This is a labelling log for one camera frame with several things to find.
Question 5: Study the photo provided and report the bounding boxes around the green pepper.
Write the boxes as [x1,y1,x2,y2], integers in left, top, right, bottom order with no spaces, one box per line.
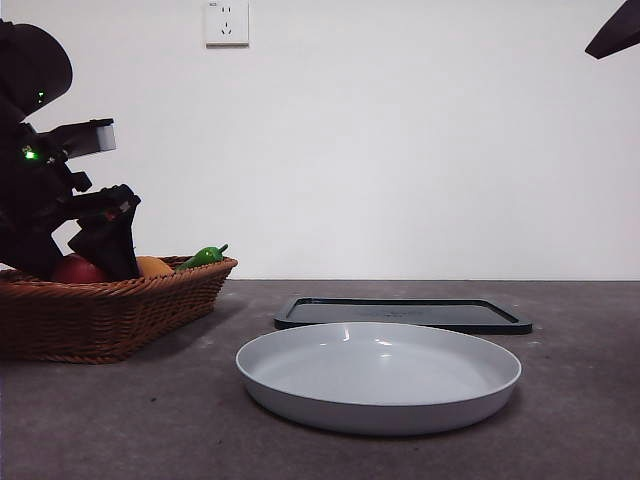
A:
[174,243,230,272]

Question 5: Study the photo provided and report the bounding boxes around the black rectangular tray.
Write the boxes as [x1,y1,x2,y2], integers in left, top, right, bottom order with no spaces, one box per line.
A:
[273,296,534,336]

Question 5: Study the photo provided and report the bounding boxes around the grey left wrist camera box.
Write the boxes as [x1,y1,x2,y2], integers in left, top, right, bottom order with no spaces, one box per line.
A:
[49,118,118,160]

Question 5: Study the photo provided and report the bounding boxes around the white wall socket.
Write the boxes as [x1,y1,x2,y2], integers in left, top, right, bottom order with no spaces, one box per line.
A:
[205,0,250,49]

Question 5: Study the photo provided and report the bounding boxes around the brown wicker basket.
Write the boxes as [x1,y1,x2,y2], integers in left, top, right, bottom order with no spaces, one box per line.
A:
[0,255,239,365]

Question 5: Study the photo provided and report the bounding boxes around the orange round fruit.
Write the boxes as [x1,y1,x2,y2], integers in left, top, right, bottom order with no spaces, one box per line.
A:
[135,255,176,278]

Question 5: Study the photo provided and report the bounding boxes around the red tomato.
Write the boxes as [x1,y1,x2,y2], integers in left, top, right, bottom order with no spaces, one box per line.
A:
[49,253,110,284]

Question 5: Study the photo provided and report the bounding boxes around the grey round plate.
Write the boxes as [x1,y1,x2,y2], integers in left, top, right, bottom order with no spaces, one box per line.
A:
[235,321,523,437]

